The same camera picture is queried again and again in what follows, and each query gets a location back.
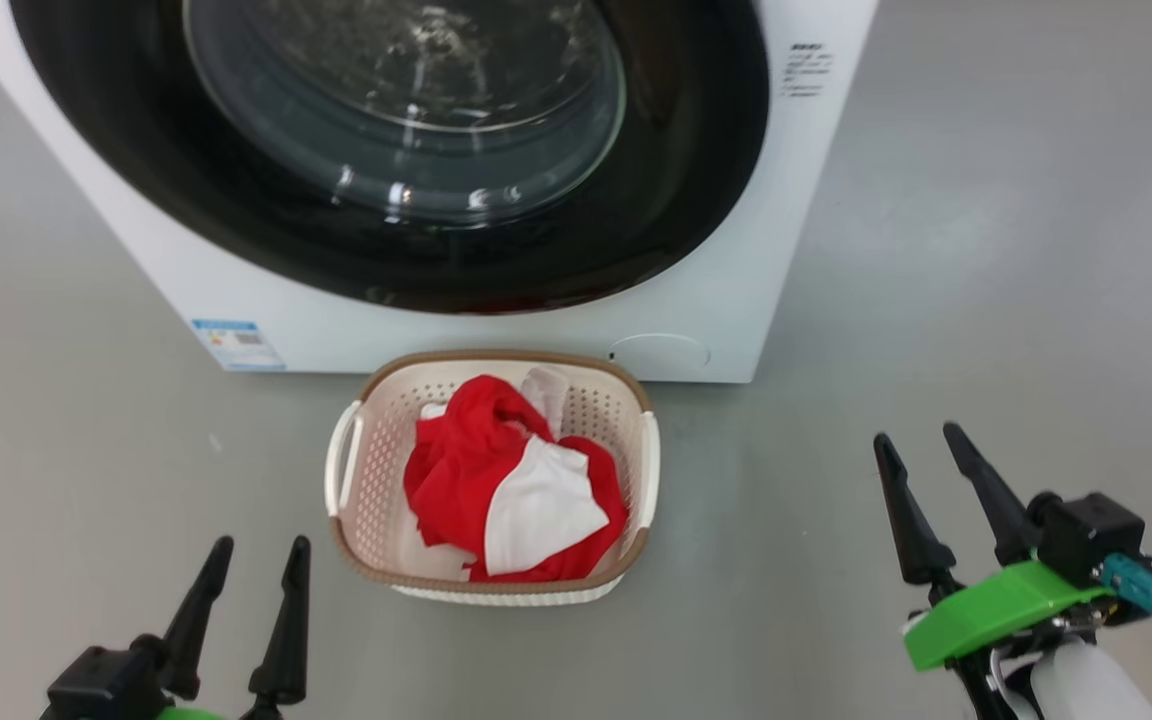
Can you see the black round glass washer door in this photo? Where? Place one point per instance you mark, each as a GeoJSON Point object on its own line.
{"type": "Point", "coordinates": [636, 200]}

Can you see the blue energy label sticker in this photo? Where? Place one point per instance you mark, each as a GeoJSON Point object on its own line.
{"type": "Point", "coordinates": [239, 345]}

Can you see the red and white garment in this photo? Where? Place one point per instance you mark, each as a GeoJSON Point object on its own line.
{"type": "Point", "coordinates": [541, 500]}

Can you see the cream perforated laundry basket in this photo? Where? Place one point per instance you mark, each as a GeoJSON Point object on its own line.
{"type": "Point", "coordinates": [376, 480]}

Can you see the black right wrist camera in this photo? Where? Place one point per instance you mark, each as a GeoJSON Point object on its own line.
{"type": "Point", "coordinates": [1091, 535]}

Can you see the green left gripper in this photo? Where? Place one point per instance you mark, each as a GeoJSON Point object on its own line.
{"type": "Point", "coordinates": [191, 714]}

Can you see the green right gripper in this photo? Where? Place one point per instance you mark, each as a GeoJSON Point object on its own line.
{"type": "Point", "coordinates": [996, 605]}

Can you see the teal right camera connector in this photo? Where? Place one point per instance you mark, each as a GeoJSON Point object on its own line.
{"type": "Point", "coordinates": [1141, 590]}

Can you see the white front-load washing machine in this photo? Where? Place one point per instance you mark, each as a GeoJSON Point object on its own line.
{"type": "Point", "coordinates": [796, 200]}

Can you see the plain red garment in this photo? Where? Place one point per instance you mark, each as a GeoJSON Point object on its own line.
{"type": "Point", "coordinates": [451, 470]}

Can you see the round white filter cover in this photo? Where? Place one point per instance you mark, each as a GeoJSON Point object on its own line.
{"type": "Point", "coordinates": [661, 354]}

